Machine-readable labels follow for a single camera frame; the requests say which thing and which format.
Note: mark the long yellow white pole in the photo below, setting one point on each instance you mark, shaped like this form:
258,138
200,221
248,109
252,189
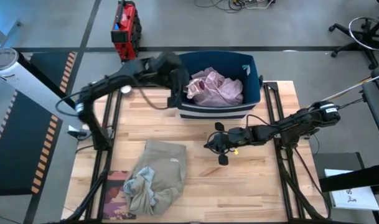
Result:
351,88

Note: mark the black floor mat orange stripes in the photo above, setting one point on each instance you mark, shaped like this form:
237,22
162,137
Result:
18,149

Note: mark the black aluminium table frame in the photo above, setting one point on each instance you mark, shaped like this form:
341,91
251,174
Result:
108,102
306,210

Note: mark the white paper sheet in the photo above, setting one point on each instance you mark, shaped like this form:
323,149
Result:
354,199

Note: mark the blue fabric bin white stripe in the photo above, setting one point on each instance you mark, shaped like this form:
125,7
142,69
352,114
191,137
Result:
232,62

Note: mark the yellow gripper tag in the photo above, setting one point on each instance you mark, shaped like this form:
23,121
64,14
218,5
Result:
236,152

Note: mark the khaki pants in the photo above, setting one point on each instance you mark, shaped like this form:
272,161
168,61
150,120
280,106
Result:
164,168

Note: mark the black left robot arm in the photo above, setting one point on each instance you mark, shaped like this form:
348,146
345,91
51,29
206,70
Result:
114,81

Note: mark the red jobsite radio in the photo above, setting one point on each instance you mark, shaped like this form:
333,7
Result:
127,28

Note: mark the round silver disc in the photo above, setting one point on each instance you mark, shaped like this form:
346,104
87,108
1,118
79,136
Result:
126,90

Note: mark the white tower fan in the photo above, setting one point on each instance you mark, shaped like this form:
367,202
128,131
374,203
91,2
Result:
24,84

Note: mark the black rig beam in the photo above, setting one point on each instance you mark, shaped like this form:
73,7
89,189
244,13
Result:
354,180

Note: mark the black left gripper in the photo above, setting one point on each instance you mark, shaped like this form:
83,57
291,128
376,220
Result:
164,73

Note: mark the lavender shirt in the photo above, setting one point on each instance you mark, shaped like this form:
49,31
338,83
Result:
220,91

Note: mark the white teal bin label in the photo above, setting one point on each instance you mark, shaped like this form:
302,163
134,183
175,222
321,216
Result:
247,69

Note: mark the maroon patterned cloth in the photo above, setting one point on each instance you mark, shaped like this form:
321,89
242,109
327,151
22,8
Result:
114,199

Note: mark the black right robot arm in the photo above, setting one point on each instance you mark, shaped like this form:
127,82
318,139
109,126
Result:
301,119

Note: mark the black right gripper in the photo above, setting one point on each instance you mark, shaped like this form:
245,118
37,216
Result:
236,137

